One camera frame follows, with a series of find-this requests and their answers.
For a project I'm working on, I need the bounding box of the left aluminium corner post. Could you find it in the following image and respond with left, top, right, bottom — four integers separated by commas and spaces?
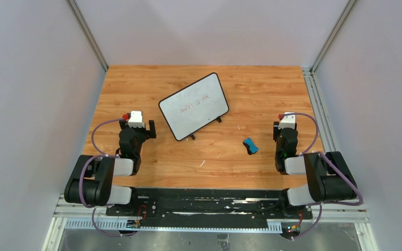
65, 0, 109, 73

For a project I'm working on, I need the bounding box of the slotted cable duct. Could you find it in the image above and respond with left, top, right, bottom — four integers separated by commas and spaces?
64, 218, 283, 234

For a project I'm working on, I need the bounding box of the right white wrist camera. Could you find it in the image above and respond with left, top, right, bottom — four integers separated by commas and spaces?
278, 112, 296, 130

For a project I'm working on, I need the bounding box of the blue black whiteboard eraser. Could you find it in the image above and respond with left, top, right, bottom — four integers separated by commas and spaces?
243, 138, 259, 155

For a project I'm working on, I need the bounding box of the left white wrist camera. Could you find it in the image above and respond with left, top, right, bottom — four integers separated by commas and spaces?
127, 111, 145, 128

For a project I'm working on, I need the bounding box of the white whiteboard black frame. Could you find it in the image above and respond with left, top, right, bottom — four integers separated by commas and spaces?
158, 72, 229, 141

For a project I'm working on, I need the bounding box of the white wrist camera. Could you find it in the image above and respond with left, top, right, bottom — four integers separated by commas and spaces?
127, 111, 145, 128
278, 112, 296, 130

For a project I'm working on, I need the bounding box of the right side aluminium rail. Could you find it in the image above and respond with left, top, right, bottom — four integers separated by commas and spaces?
301, 67, 338, 152

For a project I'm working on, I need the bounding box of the aluminium frame rail front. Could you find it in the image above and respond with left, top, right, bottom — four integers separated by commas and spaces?
53, 196, 369, 223

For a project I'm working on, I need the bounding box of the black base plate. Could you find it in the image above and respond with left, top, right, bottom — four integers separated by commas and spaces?
106, 188, 312, 228

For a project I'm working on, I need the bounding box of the aluminium corner post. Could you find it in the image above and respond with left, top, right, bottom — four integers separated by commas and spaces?
310, 0, 358, 74
65, 0, 109, 73

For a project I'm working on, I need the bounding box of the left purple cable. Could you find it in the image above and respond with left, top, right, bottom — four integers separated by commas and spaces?
79, 117, 139, 237

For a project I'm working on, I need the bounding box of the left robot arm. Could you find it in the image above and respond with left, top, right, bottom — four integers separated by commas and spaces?
64, 119, 157, 208

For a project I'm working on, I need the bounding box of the right aluminium corner post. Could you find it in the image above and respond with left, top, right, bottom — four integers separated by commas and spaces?
310, 0, 358, 74

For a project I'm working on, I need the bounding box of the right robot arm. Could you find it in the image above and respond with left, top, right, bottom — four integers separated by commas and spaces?
273, 122, 359, 207

